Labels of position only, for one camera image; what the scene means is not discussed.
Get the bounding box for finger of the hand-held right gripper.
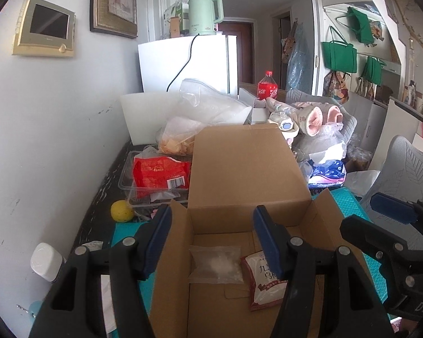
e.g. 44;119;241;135
369;193;423;240
339;215;423;289

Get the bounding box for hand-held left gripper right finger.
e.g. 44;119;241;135
252;204;393;338

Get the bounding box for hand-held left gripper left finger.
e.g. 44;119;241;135
28;204;173;338

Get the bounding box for red white snack packet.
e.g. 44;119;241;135
241;250;290;312

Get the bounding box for clear bag of white crystals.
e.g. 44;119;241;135
188;244;244;286

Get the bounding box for brown cardboard box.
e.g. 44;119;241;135
151;125;371;338

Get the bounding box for grey leaf pattern chair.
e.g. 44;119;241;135
360;135;423;250

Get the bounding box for yellow lemon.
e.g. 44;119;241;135
111;200;135;223

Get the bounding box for large red snack bag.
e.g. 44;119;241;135
133;155;191;199

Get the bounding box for clear plastic tray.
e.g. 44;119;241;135
119;151;191;208

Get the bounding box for blue white plastic pack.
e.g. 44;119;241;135
308;160;348;187

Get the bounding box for crumpled clear plastic bag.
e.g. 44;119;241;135
298;123;348;164

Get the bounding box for clear bag of chips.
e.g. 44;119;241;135
158;116;205;155

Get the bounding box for pink plush slipper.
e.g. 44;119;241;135
324;106;343;124
301;105;325;136

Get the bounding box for white plastic bottle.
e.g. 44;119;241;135
30;243;67;282

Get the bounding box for white board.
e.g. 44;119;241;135
120;92;184;146

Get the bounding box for colourful cartoon bag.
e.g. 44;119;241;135
322;70;349;104

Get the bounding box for small white box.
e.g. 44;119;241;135
238;88;268;124

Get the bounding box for small green tote bag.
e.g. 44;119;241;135
360;56;386;85

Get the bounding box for light blue round object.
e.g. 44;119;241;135
29;301;43;322

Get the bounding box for large clear plastic bag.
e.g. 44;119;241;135
180;78;252;127

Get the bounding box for cola bottle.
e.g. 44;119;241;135
257;71;278;101

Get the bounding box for large green tote bag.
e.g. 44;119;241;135
321;26;358;74

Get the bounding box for blue transparent hanging bag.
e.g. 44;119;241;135
287;21;309;90

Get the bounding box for decorative branch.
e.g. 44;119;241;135
388;0;423;60

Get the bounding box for white fridge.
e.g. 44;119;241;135
138;34;238;95

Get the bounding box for brown door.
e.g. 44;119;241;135
217;20;254;84

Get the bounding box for patterned cloth bag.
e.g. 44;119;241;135
281;21;298;64

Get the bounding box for pale green electric kettle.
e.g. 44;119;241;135
188;0;224;36

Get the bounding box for framed picture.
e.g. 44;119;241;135
90;0;139;39

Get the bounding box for black power cable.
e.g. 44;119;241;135
167;34;201;92

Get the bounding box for wall intercom monitor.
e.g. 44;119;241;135
12;0;76;57

